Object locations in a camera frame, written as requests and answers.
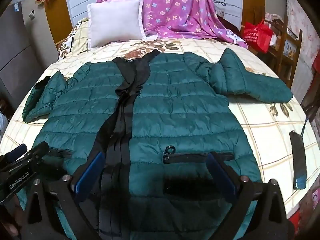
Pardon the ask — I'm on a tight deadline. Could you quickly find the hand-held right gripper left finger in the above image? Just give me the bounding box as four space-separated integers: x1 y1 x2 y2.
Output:
24 151 110 240

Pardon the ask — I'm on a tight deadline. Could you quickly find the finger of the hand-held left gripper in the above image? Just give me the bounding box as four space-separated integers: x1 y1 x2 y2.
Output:
4 144 28 162
30 141 50 162

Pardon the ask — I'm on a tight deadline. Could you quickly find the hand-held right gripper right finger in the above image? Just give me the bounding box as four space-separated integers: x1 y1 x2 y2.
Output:
206 152 296 240

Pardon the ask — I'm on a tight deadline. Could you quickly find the green puffer jacket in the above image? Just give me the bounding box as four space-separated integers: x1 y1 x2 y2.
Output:
22 47 293 240

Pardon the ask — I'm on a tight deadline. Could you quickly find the floral plaid bedsheet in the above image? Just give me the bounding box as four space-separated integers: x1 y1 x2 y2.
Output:
0 17 320 220

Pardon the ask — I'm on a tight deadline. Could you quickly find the black phone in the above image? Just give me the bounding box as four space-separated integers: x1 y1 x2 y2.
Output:
289 130 308 190

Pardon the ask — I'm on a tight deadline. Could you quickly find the grey cabinet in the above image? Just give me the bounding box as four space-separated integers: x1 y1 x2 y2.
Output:
0 0 61 112

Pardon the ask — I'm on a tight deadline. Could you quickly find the wooden shelf rack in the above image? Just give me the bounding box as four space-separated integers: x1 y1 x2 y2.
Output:
264 12 303 88

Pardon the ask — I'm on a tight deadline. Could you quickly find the red shopping bag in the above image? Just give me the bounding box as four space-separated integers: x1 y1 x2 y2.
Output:
243 19 273 53

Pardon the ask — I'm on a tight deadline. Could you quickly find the white pillow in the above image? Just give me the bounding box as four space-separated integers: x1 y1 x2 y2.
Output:
87 0 146 49

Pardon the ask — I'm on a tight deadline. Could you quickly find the dark maroon blanket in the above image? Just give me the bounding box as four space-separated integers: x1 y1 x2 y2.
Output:
217 14 241 39

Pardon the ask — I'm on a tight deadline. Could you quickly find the white slatted headboard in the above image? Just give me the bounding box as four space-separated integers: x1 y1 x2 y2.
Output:
64 0 245 29

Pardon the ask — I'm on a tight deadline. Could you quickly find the purple floral sheet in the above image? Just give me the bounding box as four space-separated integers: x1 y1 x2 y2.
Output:
96 0 248 50

